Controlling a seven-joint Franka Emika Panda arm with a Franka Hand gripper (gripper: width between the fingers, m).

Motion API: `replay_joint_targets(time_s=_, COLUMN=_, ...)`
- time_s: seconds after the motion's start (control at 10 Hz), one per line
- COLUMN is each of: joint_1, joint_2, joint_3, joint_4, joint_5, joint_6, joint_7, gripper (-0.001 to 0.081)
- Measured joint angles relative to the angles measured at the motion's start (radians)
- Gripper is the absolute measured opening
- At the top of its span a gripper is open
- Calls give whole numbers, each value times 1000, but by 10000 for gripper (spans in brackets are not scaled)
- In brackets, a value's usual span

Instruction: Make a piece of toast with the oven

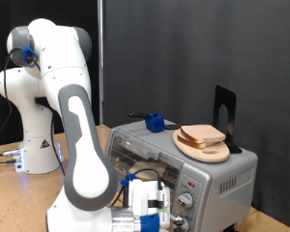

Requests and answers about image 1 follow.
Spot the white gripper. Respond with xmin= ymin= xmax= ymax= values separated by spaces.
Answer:
xmin=129 ymin=178 xmax=186 ymax=227

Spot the silver oven knob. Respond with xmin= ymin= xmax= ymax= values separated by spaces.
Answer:
xmin=177 ymin=192 xmax=195 ymax=211
xmin=172 ymin=217 xmax=190 ymax=232

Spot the glass oven door with handle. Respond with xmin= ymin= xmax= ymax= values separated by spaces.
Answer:
xmin=105 ymin=130 xmax=185 ymax=223

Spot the blue block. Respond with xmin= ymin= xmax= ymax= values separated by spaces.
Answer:
xmin=144 ymin=111 xmax=166 ymax=133

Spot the silver toaster oven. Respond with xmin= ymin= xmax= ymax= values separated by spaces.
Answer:
xmin=102 ymin=117 xmax=259 ymax=232

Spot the round wooden board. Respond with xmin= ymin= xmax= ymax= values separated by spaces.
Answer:
xmin=172 ymin=129 xmax=231 ymax=163

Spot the tan bread slice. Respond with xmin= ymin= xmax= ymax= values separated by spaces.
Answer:
xmin=180 ymin=124 xmax=227 ymax=145

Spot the black metal bookend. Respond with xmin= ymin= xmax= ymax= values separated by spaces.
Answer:
xmin=213 ymin=85 xmax=244 ymax=155

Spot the vertical metal pole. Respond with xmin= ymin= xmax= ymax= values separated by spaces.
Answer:
xmin=98 ymin=0 xmax=105 ymax=126

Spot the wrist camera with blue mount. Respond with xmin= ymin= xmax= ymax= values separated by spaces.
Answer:
xmin=139 ymin=188 xmax=172 ymax=232

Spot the grey plug base cable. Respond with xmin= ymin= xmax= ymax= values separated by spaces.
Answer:
xmin=0 ymin=148 xmax=22 ymax=158

